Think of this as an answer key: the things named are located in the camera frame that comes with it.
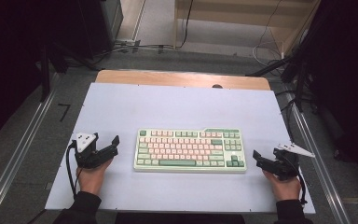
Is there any person's right hand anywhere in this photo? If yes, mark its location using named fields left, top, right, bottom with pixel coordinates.
left=262, top=169, right=302, bottom=202

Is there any wooden table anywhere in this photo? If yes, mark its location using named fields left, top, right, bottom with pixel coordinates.
left=94, top=69, right=272, bottom=91

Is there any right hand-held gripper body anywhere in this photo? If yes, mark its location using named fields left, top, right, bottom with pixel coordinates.
left=270, top=142, right=316, bottom=182

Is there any grey power strip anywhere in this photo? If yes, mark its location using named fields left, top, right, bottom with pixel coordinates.
left=114, top=37, right=142, bottom=49

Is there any person's left hand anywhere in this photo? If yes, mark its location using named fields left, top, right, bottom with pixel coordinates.
left=76, top=158, right=114, bottom=198

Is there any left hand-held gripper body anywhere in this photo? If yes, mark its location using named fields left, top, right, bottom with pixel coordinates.
left=75, top=132, right=119, bottom=170

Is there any black hanging cable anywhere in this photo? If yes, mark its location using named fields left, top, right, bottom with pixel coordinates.
left=178, top=0, right=195, bottom=50

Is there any black cabinet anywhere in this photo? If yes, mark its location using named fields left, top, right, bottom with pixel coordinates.
left=76, top=0, right=125, bottom=61

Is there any light wooden shelf unit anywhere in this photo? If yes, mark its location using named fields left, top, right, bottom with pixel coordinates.
left=172, top=0, right=322, bottom=58

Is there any white board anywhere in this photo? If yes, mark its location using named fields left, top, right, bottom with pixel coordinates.
left=44, top=81, right=317, bottom=215

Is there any black metal stand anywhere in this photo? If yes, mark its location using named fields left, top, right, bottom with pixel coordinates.
left=245, top=46, right=321, bottom=114
left=38, top=42, right=98, bottom=103

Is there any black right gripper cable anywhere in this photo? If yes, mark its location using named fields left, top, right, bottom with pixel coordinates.
left=296, top=165, right=310, bottom=205

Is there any white cable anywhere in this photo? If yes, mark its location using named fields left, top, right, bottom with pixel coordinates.
left=251, top=0, right=285, bottom=69

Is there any green and pink keyboard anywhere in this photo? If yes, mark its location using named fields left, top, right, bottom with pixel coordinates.
left=132, top=127, right=248, bottom=174

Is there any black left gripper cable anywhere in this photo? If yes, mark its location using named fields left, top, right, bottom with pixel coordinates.
left=65, top=141, right=84, bottom=201

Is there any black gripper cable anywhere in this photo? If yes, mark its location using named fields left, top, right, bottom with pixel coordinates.
left=65, top=141, right=84, bottom=201
left=296, top=165, right=310, bottom=205

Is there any aluminium floor rail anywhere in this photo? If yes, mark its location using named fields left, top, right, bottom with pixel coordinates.
left=282, top=91, right=352, bottom=224
left=0, top=89, right=58, bottom=224

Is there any person's dark lap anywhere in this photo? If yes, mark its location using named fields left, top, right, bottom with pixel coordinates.
left=114, top=212, right=247, bottom=224

